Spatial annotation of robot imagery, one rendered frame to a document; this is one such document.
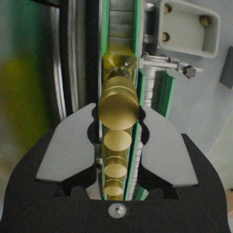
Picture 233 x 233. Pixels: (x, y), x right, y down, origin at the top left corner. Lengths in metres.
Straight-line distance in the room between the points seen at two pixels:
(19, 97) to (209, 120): 0.76
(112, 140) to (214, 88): 0.60
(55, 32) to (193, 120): 0.65
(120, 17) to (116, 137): 0.32
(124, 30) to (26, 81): 0.29
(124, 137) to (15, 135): 0.14
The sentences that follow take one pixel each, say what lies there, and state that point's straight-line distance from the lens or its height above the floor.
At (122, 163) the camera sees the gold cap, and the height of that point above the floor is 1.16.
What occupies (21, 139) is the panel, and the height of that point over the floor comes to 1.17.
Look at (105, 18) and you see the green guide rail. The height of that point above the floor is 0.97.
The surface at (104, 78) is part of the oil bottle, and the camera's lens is 0.22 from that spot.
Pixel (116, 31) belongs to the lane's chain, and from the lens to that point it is 0.42.
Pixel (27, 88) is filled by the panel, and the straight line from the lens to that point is 0.22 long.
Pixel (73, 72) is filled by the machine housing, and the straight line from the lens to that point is 0.54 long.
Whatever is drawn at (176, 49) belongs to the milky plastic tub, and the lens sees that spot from 0.49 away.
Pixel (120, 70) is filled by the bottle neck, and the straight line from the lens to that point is 0.19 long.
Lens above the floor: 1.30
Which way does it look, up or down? 60 degrees down
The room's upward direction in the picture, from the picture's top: 177 degrees counter-clockwise
